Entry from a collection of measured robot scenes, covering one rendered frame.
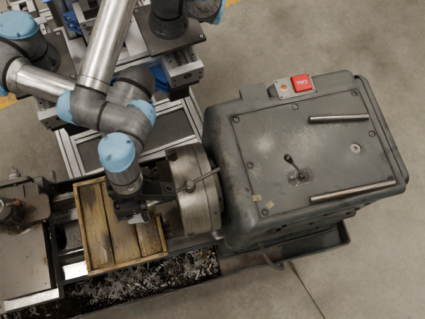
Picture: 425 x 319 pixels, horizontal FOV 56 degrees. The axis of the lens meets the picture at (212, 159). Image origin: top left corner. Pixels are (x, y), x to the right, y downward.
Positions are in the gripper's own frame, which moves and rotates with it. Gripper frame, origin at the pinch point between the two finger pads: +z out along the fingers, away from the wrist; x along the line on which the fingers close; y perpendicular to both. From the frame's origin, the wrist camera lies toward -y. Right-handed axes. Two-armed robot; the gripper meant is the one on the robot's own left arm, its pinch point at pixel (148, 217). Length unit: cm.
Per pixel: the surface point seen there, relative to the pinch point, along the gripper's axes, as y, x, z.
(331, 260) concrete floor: -96, -11, 133
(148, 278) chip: 8, -8, 71
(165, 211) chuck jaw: -5.2, -10.7, 18.8
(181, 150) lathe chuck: -14.8, -23.8, 5.4
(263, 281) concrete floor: -51, -10, 134
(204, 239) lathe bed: -17.5, -7.9, 44.4
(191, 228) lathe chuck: -12.2, -1.3, 17.0
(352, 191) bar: -62, 6, 5
